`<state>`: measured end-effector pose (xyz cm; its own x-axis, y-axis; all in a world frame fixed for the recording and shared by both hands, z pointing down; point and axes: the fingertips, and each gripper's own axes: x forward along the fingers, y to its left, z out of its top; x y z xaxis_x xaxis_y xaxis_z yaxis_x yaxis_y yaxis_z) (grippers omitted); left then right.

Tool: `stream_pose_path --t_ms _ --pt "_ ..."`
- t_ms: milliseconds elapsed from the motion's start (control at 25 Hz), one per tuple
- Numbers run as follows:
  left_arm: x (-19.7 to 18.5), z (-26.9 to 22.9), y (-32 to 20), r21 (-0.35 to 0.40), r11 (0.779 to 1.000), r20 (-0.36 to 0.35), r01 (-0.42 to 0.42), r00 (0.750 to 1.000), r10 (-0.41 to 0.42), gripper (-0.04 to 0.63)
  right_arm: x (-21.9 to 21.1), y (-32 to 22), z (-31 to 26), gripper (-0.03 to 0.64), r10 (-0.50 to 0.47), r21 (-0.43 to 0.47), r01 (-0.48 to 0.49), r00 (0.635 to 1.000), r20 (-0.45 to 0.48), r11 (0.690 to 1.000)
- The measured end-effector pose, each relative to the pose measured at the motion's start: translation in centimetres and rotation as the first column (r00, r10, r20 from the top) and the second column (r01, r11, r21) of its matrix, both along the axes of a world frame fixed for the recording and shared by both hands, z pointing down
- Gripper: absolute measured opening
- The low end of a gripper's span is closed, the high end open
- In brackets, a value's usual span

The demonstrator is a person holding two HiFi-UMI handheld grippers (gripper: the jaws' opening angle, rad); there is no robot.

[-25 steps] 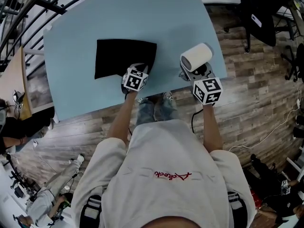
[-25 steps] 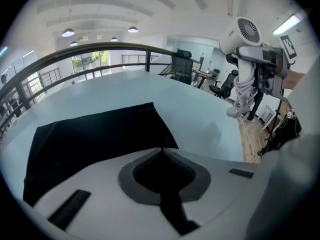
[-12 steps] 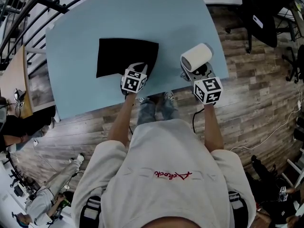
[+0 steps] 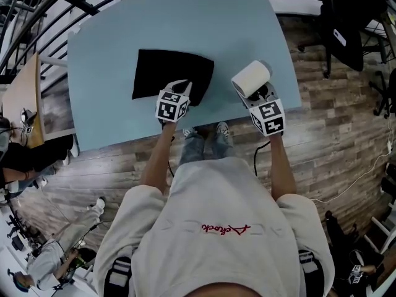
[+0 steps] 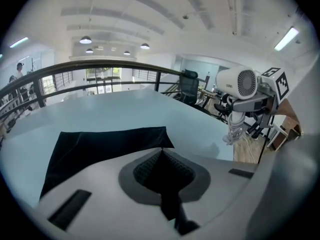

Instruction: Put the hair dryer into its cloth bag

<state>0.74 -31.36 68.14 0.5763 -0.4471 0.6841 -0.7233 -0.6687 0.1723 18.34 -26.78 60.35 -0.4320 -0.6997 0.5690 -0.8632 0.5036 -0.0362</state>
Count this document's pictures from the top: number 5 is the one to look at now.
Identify glass entrance doors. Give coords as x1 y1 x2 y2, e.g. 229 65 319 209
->
85 67 122 95

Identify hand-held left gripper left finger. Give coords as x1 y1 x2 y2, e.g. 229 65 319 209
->
37 147 181 240

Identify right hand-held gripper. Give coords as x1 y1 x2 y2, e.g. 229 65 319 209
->
232 67 292 140

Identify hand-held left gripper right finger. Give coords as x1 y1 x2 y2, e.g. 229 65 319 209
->
161 147 259 235

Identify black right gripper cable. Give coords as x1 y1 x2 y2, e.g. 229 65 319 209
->
257 118 275 165

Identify person's white shirt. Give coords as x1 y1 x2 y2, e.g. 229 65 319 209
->
246 51 320 240

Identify black cloth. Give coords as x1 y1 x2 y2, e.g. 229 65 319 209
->
39 126 175 200

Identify black mesh office chair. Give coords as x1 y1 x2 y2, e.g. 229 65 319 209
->
179 69 201 106

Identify light blue table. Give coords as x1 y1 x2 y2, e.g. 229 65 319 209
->
0 88 235 210

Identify small black office chair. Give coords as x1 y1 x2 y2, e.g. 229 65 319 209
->
213 93 233 122

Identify black metal railing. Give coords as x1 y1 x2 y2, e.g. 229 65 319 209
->
0 59 211 125

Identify wooden desk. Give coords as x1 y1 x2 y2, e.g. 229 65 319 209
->
198 87 225 101

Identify long ceiling light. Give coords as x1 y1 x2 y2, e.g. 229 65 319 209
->
9 36 29 49
274 26 300 52

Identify white hair dryer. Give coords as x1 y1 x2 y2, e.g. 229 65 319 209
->
215 66 258 146

